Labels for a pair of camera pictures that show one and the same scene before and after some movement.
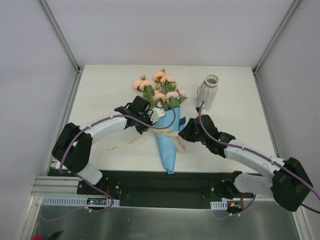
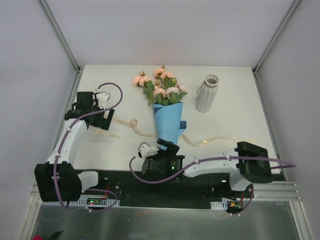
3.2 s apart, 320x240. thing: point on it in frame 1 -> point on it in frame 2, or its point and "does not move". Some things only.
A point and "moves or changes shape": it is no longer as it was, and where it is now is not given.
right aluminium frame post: (259, 62) does not move
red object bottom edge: (37, 237) does not move
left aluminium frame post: (51, 21) does not move
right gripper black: (191, 131) -> (165, 149)
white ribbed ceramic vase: (208, 92) does not move
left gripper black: (146, 118) -> (105, 118)
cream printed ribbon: (155, 132) moves or changes shape
